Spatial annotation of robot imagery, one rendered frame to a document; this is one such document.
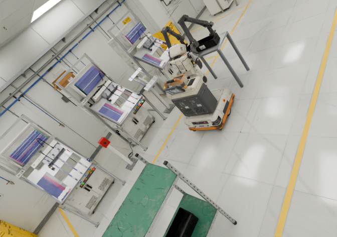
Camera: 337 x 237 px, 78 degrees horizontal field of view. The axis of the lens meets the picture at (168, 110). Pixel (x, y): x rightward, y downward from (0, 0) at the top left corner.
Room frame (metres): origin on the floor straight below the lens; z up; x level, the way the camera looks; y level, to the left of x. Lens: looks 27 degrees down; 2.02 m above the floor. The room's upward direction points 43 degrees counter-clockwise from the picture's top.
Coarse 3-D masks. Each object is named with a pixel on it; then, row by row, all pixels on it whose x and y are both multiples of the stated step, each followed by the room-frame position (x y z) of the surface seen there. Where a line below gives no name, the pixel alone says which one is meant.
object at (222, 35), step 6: (222, 36) 2.94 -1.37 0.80; (228, 36) 2.96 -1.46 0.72; (222, 42) 2.82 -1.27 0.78; (210, 48) 2.92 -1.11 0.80; (216, 48) 2.76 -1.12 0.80; (234, 48) 2.97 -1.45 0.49; (198, 54) 3.08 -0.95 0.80; (204, 54) 2.94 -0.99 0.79; (222, 54) 2.73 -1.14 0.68; (240, 54) 2.96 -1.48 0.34; (204, 60) 3.50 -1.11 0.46; (228, 66) 2.74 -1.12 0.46; (246, 66) 2.95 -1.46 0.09; (234, 72) 2.73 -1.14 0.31; (216, 78) 3.50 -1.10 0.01; (240, 84) 2.73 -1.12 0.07
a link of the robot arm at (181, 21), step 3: (183, 15) 2.81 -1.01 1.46; (180, 18) 2.84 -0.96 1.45; (183, 18) 2.79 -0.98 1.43; (180, 21) 2.78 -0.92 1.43; (183, 21) 2.78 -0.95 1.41; (180, 24) 2.80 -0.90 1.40; (183, 24) 2.77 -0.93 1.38; (183, 27) 2.77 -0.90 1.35; (186, 27) 2.76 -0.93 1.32; (183, 30) 2.78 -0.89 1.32; (186, 30) 2.74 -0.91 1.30; (186, 33) 2.75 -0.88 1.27; (189, 33) 2.73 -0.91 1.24; (189, 36) 2.72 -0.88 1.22; (192, 36) 2.73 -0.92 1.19; (189, 39) 2.73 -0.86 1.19; (192, 39) 2.70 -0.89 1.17; (195, 39) 2.69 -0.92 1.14; (195, 42) 2.67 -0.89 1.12; (198, 42) 2.68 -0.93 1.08; (195, 45) 2.65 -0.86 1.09; (198, 45) 2.66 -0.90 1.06
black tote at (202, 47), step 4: (216, 32) 2.93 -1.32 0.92; (208, 36) 3.06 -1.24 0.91; (212, 36) 3.01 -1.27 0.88; (216, 36) 2.90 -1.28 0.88; (200, 40) 3.20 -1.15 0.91; (204, 40) 3.14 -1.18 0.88; (208, 40) 3.09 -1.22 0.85; (212, 40) 2.86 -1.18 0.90; (216, 40) 2.87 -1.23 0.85; (200, 44) 3.23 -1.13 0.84; (204, 44) 2.99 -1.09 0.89; (208, 44) 2.94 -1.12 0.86; (212, 44) 2.89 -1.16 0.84; (216, 44) 2.84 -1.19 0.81; (188, 48) 3.37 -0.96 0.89; (196, 48) 3.13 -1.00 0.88; (200, 48) 3.07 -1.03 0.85; (204, 48) 3.02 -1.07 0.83; (208, 48) 2.97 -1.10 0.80
